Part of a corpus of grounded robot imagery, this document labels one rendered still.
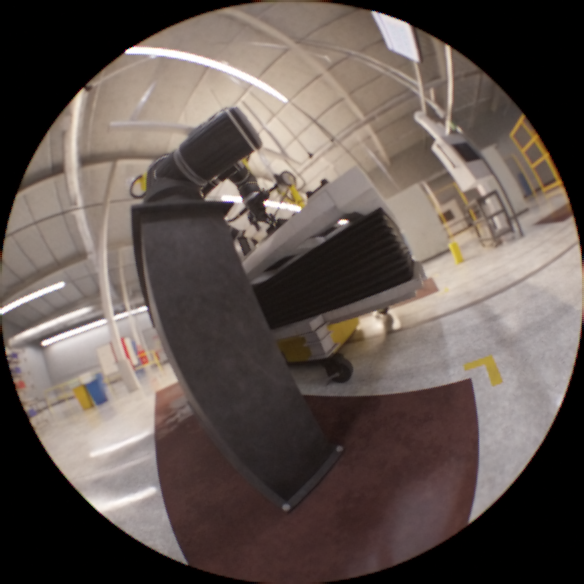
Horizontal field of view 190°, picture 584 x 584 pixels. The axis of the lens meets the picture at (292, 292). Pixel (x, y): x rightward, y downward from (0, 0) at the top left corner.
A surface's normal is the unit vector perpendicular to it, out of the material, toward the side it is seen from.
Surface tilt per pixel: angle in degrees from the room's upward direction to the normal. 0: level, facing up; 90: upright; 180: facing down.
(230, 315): 90
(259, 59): 176
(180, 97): 176
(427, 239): 90
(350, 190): 90
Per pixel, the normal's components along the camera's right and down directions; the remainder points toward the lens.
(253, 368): 0.64, -0.33
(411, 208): -0.63, 0.23
